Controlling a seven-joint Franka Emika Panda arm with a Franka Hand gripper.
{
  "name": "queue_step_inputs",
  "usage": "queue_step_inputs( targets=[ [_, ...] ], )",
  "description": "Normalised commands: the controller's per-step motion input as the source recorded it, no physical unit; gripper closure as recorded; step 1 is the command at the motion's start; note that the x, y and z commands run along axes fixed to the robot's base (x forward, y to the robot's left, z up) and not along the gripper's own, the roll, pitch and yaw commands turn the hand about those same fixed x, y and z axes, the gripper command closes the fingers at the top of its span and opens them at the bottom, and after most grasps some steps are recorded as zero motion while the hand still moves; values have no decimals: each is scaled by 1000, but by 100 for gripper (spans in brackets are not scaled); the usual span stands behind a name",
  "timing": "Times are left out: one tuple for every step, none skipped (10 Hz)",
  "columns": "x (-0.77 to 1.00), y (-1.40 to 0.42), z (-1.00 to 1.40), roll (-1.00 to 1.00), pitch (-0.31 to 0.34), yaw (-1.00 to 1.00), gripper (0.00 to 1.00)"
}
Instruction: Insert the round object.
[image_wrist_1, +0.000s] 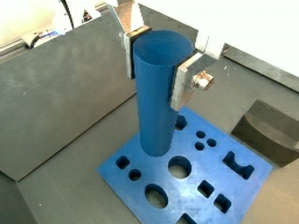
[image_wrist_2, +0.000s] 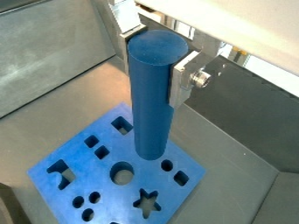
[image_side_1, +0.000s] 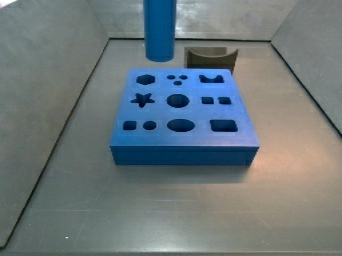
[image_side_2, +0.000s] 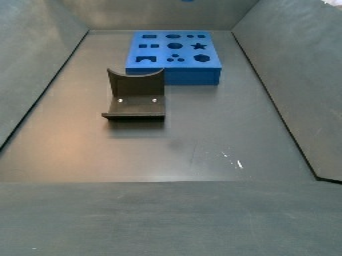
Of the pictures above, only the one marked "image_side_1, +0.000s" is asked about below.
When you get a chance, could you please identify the blue round cylinder peg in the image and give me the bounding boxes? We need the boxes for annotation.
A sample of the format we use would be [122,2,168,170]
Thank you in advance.
[142,0,176,62]

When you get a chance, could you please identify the blue shape-sorter block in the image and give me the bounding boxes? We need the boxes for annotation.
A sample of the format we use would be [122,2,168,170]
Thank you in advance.
[109,68,259,165]

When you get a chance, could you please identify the dark curved holder block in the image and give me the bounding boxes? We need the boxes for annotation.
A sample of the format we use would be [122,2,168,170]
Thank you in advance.
[184,47,239,71]

